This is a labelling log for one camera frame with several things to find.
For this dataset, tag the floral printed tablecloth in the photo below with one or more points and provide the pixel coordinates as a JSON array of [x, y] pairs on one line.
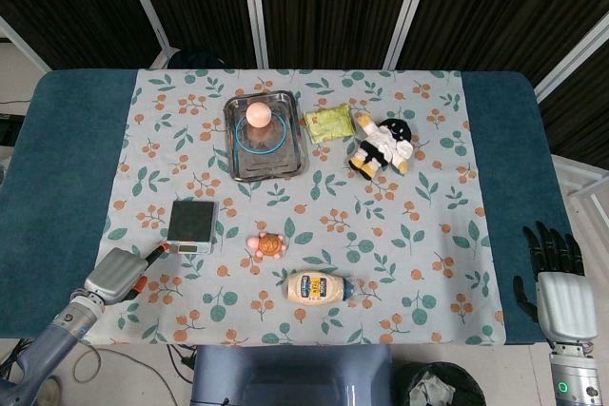
[[404, 235]]

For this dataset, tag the trash bin with black bag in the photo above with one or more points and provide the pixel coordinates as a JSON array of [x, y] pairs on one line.
[[440, 387]]

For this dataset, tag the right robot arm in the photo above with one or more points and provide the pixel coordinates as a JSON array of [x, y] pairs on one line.
[[573, 377]]

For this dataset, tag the stainless steel tray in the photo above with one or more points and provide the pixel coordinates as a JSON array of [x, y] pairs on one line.
[[285, 163]]

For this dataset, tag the blue robot torso base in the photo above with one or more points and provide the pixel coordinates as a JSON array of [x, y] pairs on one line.
[[290, 377]]

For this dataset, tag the teal table cover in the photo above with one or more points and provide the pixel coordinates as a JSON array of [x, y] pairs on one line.
[[57, 163]]

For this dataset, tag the penguin plush toy white jacket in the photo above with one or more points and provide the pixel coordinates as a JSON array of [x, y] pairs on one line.
[[383, 144]]

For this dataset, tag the white metal rack frame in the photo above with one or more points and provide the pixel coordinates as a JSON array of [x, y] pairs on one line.
[[587, 187]]

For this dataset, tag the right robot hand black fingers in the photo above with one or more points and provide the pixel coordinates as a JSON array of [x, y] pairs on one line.
[[568, 303]]

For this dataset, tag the light grey shoe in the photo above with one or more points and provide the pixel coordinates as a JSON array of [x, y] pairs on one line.
[[53, 387]]

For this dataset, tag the green snack packet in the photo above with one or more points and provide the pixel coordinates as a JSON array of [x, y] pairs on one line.
[[328, 123]]

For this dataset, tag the peach coloured ball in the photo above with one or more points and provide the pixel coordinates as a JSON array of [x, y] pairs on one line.
[[259, 115]]

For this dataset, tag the small digital scale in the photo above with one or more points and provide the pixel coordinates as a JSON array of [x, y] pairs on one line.
[[191, 220]]

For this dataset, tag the pink and orange toy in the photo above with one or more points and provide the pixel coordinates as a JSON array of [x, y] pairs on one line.
[[269, 245]]

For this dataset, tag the black chair back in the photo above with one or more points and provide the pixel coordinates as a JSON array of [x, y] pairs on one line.
[[195, 59]]

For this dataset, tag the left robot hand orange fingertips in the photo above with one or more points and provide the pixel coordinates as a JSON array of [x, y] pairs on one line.
[[114, 275]]

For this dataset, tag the mayonnaise squeeze bottle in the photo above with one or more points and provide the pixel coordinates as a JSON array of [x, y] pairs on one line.
[[314, 287]]

